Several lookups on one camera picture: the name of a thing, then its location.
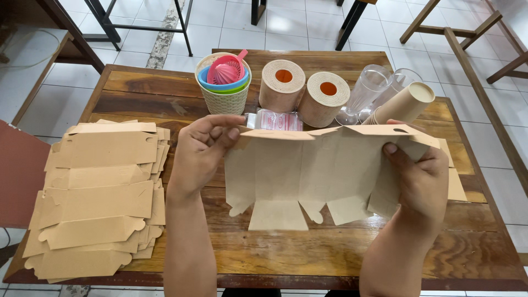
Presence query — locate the pink plastic citrus juicer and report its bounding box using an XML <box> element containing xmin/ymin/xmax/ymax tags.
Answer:
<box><xmin>206</xmin><ymin>49</ymin><xmax>249</xmax><ymax>86</ymax></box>

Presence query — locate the green plastic bowl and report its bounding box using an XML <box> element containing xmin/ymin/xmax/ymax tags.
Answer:
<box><xmin>205</xmin><ymin>79</ymin><xmax>251</xmax><ymax>96</ymax></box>

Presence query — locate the kraft cardboard box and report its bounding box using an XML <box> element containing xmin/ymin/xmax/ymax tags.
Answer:
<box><xmin>224</xmin><ymin>124</ymin><xmax>442</xmax><ymax>232</ymax></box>

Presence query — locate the black metal frame table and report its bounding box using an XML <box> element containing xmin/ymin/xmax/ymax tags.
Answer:
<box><xmin>82</xmin><ymin>0</ymin><xmax>194</xmax><ymax>57</ymax></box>

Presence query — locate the clear plastic packet red print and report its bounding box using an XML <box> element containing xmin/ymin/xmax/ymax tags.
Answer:
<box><xmin>244</xmin><ymin>108</ymin><xmax>304</xmax><ymax>132</ymax></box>

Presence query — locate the dark wooden counter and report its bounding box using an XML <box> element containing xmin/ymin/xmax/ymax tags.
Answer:
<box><xmin>0</xmin><ymin>0</ymin><xmax>106</xmax><ymax>126</ymax></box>

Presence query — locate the person's left hand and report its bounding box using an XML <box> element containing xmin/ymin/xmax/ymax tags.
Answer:
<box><xmin>167</xmin><ymin>115</ymin><xmax>247</xmax><ymax>199</ymax></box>

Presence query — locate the flat kraft cardboard sheet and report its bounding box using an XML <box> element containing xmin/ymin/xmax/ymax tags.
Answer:
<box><xmin>436</xmin><ymin>138</ymin><xmax>468</xmax><ymax>203</ymax></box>

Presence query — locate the stack of kraft paper cups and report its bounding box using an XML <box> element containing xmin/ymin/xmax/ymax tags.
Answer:
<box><xmin>362</xmin><ymin>81</ymin><xmax>436</xmax><ymax>126</ymax></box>

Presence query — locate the blue plastic bowl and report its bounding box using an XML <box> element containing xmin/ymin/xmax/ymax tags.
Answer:
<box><xmin>197</xmin><ymin>65</ymin><xmax>251</xmax><ymax>92</ymax></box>

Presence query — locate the cream woven plastic basket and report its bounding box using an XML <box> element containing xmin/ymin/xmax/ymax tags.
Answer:
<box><xmin>195</xmin><ymin>52</ymin><xmax>252</xmax><ymax>116</ymax></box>

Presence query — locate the dark wooden table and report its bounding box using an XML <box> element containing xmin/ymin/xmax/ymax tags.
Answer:
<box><xmin>335</xmin><ymin>0</ymin><xmax>378</xmax><ymax>52</ymax></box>

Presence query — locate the brown tissue paper roll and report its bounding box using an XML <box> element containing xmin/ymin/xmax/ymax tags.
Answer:
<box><xmin>297</xmin><ymin>71</ymin><xmax>351</xmax><ymax>128</ymax></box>
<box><xmin>258</xmin><ymin>59</ymin><xmax>306</xmax><ymax>114</ymax></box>

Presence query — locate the person's right hand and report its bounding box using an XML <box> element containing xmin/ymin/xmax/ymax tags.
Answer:
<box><xmin>381</xmin><ymin>119</ymin><xmax>450</xmax><ymax>220</ymax></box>

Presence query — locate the dark wooden table leg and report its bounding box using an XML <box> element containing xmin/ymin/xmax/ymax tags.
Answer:
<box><xmin>251</xmin><ymin>0</ymin><xmax>267</xmax><ymax>26</ymax></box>

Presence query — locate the pile of flat kraft blanks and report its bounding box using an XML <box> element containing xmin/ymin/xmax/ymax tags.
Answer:
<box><xmin>23</xmin><ymin>119</ymin><xmax>171</xmax><ymax>284</ymax></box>

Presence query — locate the white cable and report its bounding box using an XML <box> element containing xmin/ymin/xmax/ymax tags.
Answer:
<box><xmin>0</xmin><ymin>29</ymin><xmax>62</xmax><ymax>70</ymax></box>

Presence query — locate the wooden bench frame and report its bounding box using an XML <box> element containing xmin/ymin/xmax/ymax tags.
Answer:
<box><xmin>399</xmin><ymin>0</ymin><xmax>528</xmax><ymax>85</ymax></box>

